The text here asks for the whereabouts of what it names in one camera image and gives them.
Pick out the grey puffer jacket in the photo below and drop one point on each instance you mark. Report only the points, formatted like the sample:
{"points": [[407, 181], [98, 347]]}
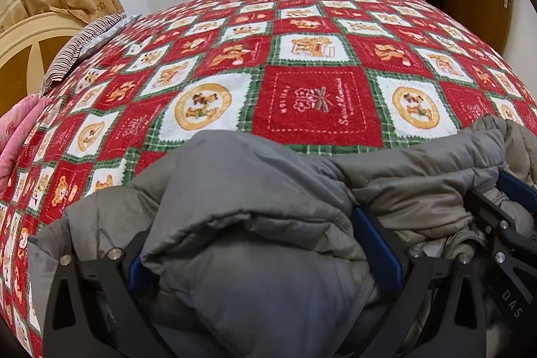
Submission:
{"points": [[251, 194]]}

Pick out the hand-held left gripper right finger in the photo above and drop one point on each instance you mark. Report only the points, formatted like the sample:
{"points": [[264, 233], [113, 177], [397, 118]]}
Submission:
{"points": [[377, 247]]}

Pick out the striped pillow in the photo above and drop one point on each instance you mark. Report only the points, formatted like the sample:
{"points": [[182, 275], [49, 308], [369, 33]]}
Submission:
{"points": [[71, 52]]}

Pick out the cream wooden headboard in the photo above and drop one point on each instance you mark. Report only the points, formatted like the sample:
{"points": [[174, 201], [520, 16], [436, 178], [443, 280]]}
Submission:
{"points": [[25, 47]]}

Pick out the pale floral pillow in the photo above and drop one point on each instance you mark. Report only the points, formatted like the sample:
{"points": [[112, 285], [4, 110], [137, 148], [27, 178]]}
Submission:
{"points": [[107, 37]]}

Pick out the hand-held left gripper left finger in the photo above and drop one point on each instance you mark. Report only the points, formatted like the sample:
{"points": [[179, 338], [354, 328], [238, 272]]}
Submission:
{"points": [[136, 276]]}

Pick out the pink folded quilt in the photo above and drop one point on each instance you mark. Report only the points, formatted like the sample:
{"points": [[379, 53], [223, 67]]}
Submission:
{"points": [[19, 135]]}

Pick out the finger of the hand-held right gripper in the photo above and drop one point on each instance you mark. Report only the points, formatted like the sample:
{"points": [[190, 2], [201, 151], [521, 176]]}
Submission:
{"points": [[509, 230], [520, 184]]}

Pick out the red checked printed blanket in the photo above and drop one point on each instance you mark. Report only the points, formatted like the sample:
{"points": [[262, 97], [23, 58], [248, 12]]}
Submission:
{"points": [[319, 106]]}

